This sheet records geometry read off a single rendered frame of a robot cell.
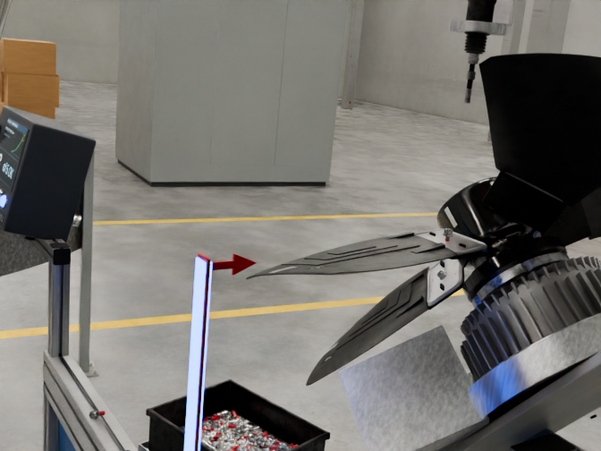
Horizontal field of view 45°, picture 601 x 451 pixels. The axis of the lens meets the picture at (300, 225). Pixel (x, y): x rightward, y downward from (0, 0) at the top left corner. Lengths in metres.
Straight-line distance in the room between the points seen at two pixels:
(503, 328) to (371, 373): 0.18
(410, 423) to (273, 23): 6.60
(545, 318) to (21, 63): 8.24
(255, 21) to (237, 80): 0.59
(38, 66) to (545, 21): 5.44
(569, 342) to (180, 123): 6.40
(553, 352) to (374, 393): 0.24
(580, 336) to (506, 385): 0.10
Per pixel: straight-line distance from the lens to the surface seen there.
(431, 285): 1.08
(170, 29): 6.99
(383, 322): 1.09
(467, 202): 1.00
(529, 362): 0.86
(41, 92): 8.90
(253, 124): 7.35
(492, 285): 0.95
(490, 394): 0.89
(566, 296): 0.89
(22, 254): 2.78
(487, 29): 0.91
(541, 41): 7.17
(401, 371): 0.95
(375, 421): 0.94
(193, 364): 0.80
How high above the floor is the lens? 1.41
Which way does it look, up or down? 14 degrees down
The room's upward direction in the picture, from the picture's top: 5 degrees clockwise
